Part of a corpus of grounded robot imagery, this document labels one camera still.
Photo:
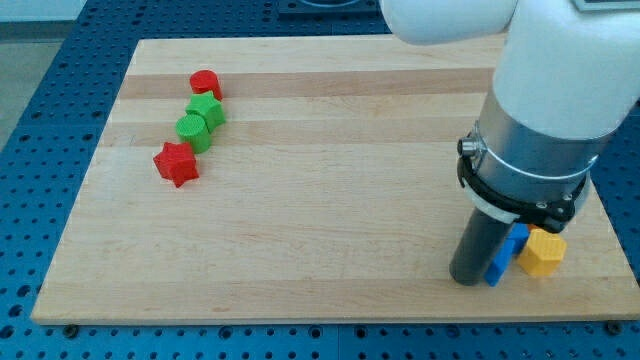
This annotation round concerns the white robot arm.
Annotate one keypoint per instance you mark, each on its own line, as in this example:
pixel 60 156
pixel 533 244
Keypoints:
pixel 564 82

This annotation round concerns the green star block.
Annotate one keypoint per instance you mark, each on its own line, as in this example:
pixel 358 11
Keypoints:
pixel 208 107

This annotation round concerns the red star block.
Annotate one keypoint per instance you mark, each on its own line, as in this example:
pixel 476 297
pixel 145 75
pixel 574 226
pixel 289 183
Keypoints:
pixel 177 162

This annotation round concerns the wooden board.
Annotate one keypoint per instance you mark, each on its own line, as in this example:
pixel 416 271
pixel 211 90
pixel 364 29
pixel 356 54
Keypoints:
pixel 329 195

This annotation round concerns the green cylinder block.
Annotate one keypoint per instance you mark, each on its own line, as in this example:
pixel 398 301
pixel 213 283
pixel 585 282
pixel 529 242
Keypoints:
pixel 193 129

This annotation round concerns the red cylinder block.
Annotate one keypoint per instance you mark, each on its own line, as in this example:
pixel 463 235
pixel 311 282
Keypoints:
pixel 206 80

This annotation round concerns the black cylindrical pointer tool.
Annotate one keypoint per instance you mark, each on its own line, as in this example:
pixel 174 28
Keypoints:
pixel 481 240

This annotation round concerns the blue long block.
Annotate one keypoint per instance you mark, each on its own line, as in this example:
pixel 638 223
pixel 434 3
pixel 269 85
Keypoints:
pixel 500 263

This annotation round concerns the blue cube block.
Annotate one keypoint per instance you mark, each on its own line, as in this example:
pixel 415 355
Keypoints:
pixel 518 237

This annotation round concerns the yellow hexagon block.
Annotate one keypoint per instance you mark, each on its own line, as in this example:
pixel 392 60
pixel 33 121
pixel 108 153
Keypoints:
pixel 542 253

